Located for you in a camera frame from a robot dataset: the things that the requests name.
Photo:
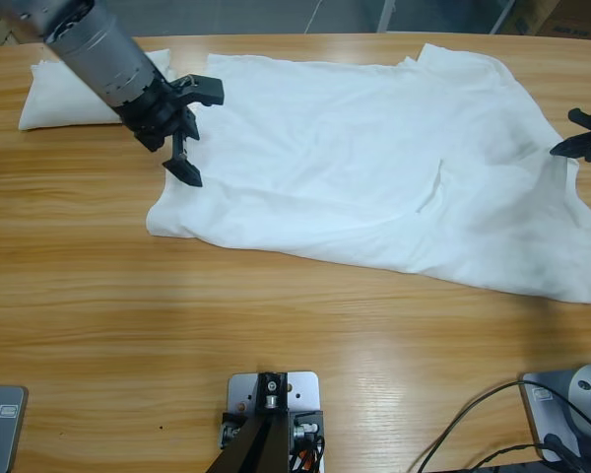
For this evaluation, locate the white mounting block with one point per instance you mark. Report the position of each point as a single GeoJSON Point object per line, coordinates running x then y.
{"type": "Point", "coordinates": [306, 389]}

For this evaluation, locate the folded white T-shirt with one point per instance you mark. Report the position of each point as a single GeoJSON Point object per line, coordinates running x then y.
{"type": "Point", "coordinates": [44, 103]}

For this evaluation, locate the white T-shirt with black print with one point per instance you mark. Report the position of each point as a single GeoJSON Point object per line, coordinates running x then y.
{"type": "Point", "coordinates": [349, 162]}

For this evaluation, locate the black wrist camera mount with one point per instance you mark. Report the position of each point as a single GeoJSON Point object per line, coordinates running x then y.
{"type": "Point", "coordinates": [209, 91]}

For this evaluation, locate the cardboard box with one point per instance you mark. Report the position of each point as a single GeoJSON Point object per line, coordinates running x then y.
{"type": "Point", "coordinates": [571, 15]}

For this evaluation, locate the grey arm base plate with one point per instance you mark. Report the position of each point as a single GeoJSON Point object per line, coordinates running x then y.
{"type": "Point", "coordinates": [5, 438]}
{"type": "Point", "coordinates": [539, 419]}

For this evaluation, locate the white metal leg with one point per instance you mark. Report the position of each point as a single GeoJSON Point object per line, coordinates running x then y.
{"type": "Point", "coordinates": [387, 15]}
{"type": "Point", "coordinates": [502, 15]}

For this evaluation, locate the dark camera post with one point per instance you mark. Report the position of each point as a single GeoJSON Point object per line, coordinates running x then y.
{"type": "Point", "coordinates": [261, 443]}

